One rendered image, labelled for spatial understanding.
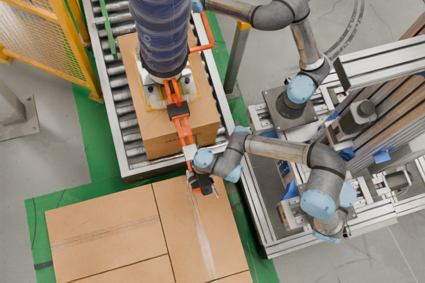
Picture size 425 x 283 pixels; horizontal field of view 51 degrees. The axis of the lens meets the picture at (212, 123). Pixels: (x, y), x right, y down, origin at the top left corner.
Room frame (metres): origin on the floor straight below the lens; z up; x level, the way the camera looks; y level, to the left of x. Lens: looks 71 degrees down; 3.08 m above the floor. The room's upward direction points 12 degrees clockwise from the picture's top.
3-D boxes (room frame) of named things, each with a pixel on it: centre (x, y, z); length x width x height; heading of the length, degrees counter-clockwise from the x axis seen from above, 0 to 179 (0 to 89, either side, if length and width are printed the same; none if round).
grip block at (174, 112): (0.73, 0.17, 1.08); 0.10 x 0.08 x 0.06; 118
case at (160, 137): (0.95, 0.28, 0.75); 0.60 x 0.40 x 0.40; 27
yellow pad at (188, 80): (1.00, 0.20, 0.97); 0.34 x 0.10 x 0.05; 28
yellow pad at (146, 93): (0.91, 0.37, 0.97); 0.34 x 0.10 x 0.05; 28
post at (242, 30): (1.36, -0.06, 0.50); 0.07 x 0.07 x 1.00; 27
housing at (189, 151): (0.54, 0.07, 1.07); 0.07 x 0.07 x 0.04; 28
